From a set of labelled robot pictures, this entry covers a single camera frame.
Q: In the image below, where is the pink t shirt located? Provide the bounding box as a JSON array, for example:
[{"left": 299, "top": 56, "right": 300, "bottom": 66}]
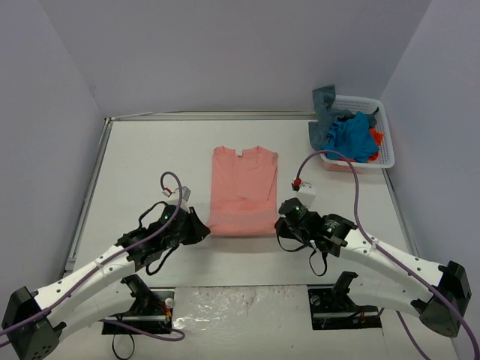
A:
[{"left": 207, "top": 146, "right": 278, "bottom": 237}]

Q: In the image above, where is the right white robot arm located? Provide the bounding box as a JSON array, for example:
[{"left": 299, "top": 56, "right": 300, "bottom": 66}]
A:
[{"left": 274, "top": 197, "right": 471, "bottom": 338}]

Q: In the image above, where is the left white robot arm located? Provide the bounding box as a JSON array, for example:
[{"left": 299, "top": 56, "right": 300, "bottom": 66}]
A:
[{"left": 1, "top": 204, "right": 210, "bottom": 359}]

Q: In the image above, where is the white plastic basket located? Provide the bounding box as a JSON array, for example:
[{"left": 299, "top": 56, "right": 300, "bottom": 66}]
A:
[{"left": 320, "top": 95, "right": 395, "bottom": 173}]

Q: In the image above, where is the blue t shirt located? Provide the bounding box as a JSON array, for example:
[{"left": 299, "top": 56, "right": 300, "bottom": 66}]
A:
[{"left": 323, "top": 112, "right": 379, "bottom": 163}]

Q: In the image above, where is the orange t shirt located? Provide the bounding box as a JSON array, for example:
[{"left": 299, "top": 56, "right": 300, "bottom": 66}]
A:
[{"left": 335, "top": 129, "right": 384, "bottom": 164}]

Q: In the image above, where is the grey t shirt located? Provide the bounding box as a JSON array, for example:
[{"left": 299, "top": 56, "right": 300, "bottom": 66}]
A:
[{"left": 308, "top": 84, "right": 377, "bottom": 151}]

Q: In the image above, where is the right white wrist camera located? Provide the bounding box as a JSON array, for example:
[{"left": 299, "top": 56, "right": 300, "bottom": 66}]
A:
[{"left": 292, "top": 178, "right": 317, "bottom": 209}]

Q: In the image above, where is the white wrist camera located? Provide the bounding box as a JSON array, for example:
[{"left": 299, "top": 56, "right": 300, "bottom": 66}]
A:
[
  {"left": 162, "top": 186, "right": 191, "bottom": 209},
  {"left": 292, "top": 178, "right": 317, "bottom": 209}
]

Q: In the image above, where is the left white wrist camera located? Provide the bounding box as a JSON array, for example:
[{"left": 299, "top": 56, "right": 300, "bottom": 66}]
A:
[{"left": 162, "top": 186, "right": 191, "bottom": 209}]

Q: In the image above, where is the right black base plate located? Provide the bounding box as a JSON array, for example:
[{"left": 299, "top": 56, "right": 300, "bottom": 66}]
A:
[{"left": 307, "top": 286, "right": 382, "bottom": 331}]

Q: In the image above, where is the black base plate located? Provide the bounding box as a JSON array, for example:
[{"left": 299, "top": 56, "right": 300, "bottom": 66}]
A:
[
  {"left": 307, "top": 286, "right": 382, "bottom": 331},
  {"left": 106, "top": 288, "right": 175, "bottom": 335}
]

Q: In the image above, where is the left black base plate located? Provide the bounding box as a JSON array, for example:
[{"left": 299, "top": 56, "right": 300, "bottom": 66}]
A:
[{"left": 106, "top": 288, "right": 175, "bottom": 335}]

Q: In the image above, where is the black thin cable loop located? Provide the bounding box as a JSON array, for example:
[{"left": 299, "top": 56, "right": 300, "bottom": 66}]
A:
[{"left": 112, "top": 331, "right": 137, "bottom": 359}]

